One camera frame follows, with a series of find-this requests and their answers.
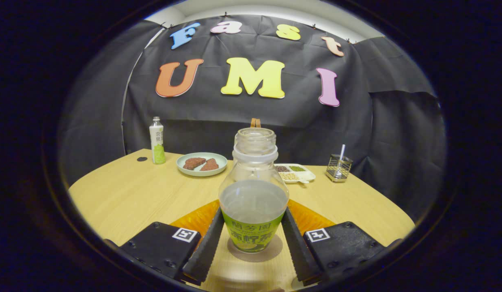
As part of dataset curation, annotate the pale green plate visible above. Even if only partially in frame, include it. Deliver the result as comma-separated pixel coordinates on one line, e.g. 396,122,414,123
176,152,228,177

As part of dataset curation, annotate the white divided snack tray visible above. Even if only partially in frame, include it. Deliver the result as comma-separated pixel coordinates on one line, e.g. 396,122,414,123
274,163,316,184

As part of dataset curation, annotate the wire mesh holder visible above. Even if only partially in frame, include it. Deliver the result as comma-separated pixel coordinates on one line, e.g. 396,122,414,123
325,154,353,183

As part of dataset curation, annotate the round brown coaster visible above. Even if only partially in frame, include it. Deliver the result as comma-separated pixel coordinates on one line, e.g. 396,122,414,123
227,234,284,263

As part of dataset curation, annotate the green label juice bottle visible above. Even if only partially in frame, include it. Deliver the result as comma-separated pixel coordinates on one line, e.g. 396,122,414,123
218,127,290,254

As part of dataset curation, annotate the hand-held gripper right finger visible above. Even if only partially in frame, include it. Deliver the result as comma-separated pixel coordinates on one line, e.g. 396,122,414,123
281,199,401,286

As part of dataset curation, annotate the wooden table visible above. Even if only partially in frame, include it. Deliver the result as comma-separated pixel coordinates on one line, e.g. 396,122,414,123
68,148,416,292

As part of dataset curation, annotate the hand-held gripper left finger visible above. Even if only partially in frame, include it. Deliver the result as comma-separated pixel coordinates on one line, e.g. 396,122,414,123
119,199,225,284

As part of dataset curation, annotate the white and green drink bottle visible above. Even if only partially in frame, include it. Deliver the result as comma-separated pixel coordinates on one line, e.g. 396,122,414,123
149,117,166,165

